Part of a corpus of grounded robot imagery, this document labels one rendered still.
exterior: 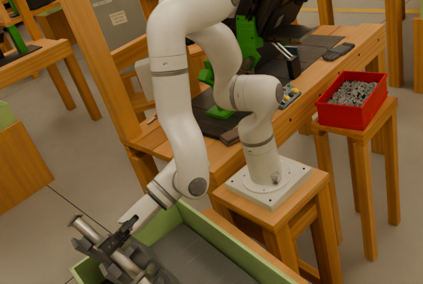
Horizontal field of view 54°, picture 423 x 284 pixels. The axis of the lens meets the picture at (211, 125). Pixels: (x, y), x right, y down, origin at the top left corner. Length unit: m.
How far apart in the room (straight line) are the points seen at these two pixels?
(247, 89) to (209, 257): 0.55
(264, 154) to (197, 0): 0.63
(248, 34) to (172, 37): 1.13
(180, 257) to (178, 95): 0.64
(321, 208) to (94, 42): 1.18
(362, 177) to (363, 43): 0.81
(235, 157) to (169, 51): 0.84
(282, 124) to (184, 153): 1.03
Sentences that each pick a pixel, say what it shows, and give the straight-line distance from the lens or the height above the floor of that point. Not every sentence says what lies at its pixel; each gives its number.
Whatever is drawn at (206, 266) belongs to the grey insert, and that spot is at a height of 0.85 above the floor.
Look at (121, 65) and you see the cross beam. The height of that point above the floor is 1.21.
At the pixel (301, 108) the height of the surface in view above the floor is 0.84.
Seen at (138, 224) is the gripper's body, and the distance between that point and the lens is 1.04.
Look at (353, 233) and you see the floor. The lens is 2.55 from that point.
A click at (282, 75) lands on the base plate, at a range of 2.25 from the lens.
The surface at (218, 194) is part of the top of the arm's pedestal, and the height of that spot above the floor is 0.85.
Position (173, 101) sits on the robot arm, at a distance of 0.99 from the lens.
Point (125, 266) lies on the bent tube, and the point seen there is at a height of 1.14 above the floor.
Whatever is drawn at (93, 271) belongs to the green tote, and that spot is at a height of 0.90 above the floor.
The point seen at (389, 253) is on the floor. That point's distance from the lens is 2.46.
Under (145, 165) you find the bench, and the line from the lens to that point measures 2.21.
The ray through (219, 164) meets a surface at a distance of 1.69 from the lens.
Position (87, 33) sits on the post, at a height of 1.44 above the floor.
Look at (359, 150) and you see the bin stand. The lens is 1.94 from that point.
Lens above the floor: 1.87
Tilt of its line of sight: 30 degrees down
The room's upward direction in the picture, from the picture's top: 17 degrees counter-clockwise
